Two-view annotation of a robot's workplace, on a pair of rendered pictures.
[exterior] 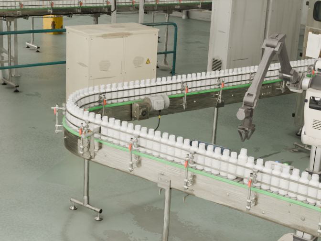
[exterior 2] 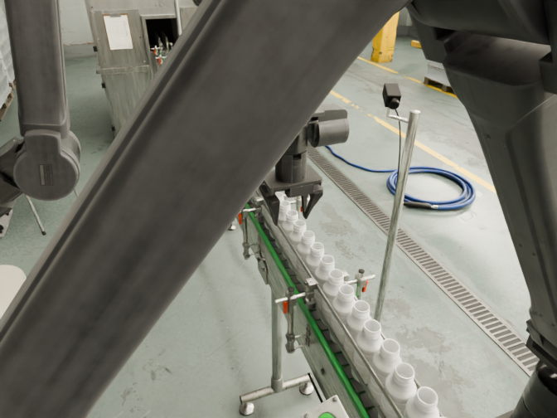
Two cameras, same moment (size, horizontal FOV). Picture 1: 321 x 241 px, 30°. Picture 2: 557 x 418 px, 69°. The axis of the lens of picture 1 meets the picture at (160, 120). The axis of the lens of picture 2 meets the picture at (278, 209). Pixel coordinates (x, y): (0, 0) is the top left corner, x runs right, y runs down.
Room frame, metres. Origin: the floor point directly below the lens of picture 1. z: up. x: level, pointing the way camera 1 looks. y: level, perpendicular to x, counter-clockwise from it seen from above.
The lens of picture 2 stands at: (3.86, -0.62, 1.83)
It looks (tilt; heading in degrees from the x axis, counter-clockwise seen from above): 32 degrees down; 216
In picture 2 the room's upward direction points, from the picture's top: straight up
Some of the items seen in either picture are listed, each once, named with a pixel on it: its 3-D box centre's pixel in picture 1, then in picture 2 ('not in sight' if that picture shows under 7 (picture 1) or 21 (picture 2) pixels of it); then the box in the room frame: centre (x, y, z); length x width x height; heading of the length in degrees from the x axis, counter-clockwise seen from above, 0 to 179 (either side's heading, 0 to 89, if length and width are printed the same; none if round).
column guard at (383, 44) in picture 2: not in sight; (385, 31); (-4.51, -4.00, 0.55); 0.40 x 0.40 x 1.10; 56
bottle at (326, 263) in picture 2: not in sight; (325, 283); (3.12, -1.00, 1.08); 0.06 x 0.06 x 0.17
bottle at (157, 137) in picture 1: (157, 143); not in sight; (3.81, 0.01, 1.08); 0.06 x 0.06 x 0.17
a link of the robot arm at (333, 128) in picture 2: not in sight; (312, 113); (3.27, -0.97, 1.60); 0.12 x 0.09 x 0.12; 146
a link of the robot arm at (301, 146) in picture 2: not in sight; (294, 134); (3.30, -0.98, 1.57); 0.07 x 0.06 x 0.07; 146
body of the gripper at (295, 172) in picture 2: not in sight; (290, 167); (3.31, -0.99, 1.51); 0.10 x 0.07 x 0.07; 146
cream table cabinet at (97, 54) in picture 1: (111, 71); not in sight; (7.98, 0.71, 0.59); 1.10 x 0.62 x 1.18; 128
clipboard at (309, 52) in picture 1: (313, 44); not in sight; (7.28, -1.82, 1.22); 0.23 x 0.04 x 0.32; 38
